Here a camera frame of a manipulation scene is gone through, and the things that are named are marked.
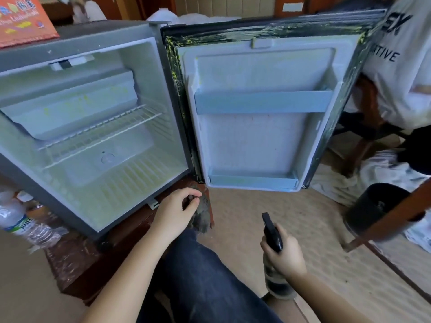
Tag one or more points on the person's right hand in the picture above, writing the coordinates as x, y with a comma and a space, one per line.
291, 255

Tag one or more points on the person's left hand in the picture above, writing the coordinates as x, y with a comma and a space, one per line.
174, 215

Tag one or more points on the dark glass spray bottle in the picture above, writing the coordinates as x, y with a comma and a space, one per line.
272, 235

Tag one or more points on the dark grey cloth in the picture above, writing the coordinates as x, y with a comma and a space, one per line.
202, 217

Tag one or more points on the grey mini fridge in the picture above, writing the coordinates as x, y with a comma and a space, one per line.
121, 191

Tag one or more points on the green cap water bottle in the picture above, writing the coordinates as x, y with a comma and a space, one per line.
27, 228

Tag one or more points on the person's right forearm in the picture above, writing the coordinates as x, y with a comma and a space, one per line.
323, 302

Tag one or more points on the person's left forearm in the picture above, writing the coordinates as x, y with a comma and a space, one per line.
128, 279

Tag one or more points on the person's dark trousers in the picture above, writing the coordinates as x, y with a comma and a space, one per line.
202, 286

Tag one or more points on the black plastic bucket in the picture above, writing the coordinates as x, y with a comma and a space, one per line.
370, 205

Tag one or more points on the dark red wooden stand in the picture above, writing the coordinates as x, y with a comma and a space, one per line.
81, 265

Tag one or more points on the beige padded headboard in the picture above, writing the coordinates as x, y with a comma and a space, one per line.
222, 4

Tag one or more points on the orange cardboard chalk box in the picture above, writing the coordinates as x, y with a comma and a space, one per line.
23, 20

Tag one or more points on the white wall plate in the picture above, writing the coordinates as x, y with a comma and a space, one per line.
293, 6

